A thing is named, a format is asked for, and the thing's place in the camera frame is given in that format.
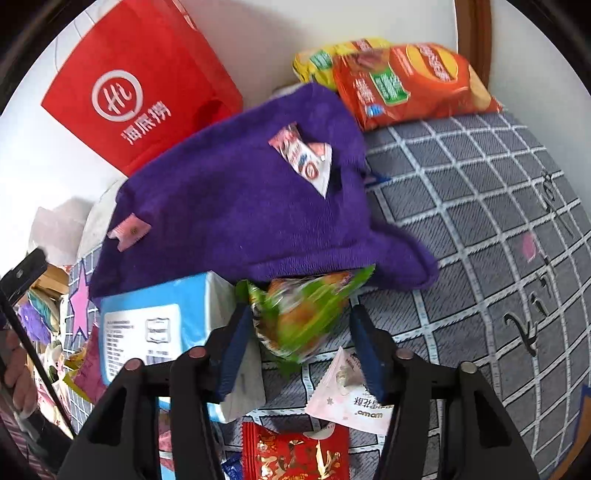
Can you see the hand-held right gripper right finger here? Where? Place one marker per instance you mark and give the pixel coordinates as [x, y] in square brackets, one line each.
[365, 353]

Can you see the green snack packet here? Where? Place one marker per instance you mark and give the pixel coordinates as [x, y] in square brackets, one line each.
[295, 318]

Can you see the orange potato chip bag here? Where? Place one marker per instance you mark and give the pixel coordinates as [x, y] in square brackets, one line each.
[415, 87]

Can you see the pale pink snack packet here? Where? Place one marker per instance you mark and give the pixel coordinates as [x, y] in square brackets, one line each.
[129, 233]

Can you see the white printed quilt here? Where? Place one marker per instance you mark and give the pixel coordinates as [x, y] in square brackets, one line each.
[97, 221]

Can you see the purple towel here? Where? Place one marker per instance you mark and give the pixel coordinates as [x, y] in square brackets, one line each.
[231, 217]

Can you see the wooden crate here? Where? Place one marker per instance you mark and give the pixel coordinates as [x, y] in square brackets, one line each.
[48, 281]

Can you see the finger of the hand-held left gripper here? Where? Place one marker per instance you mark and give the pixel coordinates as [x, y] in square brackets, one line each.
[23, 272]

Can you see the red gold snack packet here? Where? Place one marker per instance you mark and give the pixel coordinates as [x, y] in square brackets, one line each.
[295, 454]

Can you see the blue tissue pack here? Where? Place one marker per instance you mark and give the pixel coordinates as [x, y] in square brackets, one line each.
[152, 314]

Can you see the person's left hand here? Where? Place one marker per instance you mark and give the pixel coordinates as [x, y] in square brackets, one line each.
[21, 369]

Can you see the red fabric tote bag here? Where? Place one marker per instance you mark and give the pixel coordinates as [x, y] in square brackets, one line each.
[138, 60]

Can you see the yellow potato chip bag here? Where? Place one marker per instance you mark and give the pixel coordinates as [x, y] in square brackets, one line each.
[314, 62]

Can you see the grey checked printed blanket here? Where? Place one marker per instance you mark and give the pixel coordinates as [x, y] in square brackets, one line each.
[461, 207]

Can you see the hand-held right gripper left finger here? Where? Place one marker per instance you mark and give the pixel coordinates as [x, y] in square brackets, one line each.
[234, 344]

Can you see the white plastic bag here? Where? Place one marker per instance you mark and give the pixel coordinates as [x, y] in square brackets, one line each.
[60, 226]

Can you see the pale pink star packet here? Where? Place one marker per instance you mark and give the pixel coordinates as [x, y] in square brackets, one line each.
[339, 399]

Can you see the magenta snack packet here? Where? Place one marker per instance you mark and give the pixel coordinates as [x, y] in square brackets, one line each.
[90, 371]

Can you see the brown wooden bed frame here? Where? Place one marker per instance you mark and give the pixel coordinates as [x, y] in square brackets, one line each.
[475, 37]

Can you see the pink bear snack packet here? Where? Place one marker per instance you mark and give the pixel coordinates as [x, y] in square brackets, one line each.
[304, 157]

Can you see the person's left forearm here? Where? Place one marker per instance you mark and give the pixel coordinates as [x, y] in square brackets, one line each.
[18, 445]

